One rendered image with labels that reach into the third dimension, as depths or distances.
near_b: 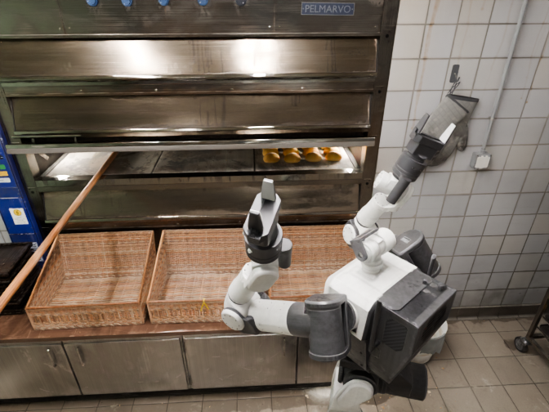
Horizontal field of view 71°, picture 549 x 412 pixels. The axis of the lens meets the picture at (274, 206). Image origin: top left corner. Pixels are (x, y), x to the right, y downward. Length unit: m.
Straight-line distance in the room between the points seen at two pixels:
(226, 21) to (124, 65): 0.52
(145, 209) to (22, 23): 1.04
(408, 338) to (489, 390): 1.82
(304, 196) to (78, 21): 1.40
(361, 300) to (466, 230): 1.71
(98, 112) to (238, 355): 1.45
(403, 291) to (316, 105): 1.22
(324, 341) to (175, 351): 1.34
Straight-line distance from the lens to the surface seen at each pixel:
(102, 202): 2.40
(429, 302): 1.11
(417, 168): 1.31
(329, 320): 1.00
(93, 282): 2.54
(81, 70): 2.13
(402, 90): 2.15
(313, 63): 2.00
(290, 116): 2.05
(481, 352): 3.05
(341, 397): 1.44
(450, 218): 2.61
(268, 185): 0.80
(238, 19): 1.97
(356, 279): 1.12
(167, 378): 2.43
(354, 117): 2.10
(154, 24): 2.02
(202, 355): 2.25
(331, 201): 2.29
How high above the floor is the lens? 2.11
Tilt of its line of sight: 30 degrees down
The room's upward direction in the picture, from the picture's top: straight up
